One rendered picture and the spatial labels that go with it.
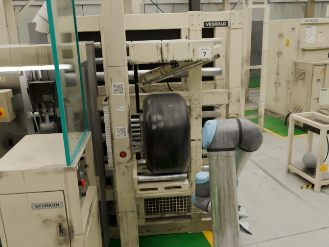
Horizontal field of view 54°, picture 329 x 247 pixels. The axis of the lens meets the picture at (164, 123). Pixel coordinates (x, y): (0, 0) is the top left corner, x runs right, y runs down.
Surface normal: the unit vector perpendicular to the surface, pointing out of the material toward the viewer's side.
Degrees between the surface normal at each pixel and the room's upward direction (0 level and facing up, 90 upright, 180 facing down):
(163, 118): 53
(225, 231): 71
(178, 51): 90
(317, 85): 90
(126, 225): 90
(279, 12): 90
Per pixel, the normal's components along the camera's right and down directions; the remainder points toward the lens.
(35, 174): 0.08, 0.27
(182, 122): 0.32, -0.28
